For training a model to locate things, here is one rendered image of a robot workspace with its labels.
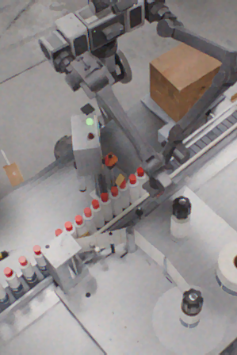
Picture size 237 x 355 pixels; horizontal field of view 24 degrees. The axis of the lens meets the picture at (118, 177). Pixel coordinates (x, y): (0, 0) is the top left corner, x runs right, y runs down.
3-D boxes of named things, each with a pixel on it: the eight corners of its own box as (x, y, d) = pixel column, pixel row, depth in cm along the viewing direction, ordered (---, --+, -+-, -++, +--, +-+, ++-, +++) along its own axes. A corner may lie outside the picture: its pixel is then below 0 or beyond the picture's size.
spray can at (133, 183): (135, 206, 261) (133, 184, 243) (126, 200, 262) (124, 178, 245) (142, 199, 263) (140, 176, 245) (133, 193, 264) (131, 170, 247)
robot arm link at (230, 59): (250, 52, 222) (235, 52, 215) (239, 84, 228) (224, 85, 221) (173, 17, 248) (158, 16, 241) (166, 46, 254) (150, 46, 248)
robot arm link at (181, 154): (183, 127, 253) (171, 129, 247) (200, 143, 247) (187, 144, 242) (173, 148, 260) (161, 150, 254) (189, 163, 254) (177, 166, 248)
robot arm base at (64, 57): (71, 62, 243) (67, 42, 232) (81, 73, 239) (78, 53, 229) (55, 70, 240) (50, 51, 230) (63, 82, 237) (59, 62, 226)
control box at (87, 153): (78, 177, 223) (73, 150, 207) (76, 143, 232) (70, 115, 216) (103, 173, 223) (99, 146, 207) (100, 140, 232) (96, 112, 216)
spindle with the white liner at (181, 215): (179, 246, 249) (181, 215, 223) (166, 232, 252) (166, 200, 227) (193, 234, 251) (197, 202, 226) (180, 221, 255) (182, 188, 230)
